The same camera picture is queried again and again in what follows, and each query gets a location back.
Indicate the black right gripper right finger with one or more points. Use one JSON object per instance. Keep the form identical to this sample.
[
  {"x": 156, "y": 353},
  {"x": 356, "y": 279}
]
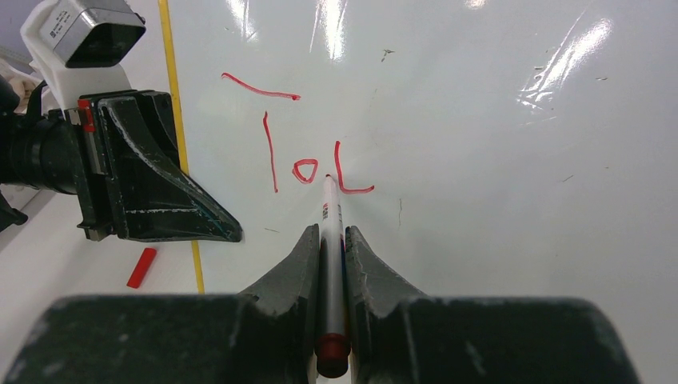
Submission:
[{"x": 402, "y": 335}]

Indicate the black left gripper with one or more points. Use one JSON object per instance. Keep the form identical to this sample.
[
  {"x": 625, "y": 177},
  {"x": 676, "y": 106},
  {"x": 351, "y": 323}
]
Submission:
[{"x": 127, "y": 174}]

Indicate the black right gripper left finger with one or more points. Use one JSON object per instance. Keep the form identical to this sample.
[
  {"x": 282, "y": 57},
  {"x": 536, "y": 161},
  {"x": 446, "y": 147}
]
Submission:
[{"x": 263, "y": 334}]

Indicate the red capped whiteboard marker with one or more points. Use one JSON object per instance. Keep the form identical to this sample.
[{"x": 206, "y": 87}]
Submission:
[{"x": 332, "y": 345}]

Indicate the red marker cap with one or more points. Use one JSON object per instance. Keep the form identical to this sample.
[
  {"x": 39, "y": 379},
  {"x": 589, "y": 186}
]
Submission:
[{"x": 142, "y": 268}]

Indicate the yellow framed whiteboard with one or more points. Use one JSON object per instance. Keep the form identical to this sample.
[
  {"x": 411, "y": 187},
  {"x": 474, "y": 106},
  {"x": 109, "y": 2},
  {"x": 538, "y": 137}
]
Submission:
[{"x": 486, "y": 147}]

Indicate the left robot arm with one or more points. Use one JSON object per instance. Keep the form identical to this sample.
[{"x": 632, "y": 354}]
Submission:
[{"x": 34, "y": 150}]

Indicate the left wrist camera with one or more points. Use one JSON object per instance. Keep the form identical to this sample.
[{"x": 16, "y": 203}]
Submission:
[{"x": 78, "y": 46}]

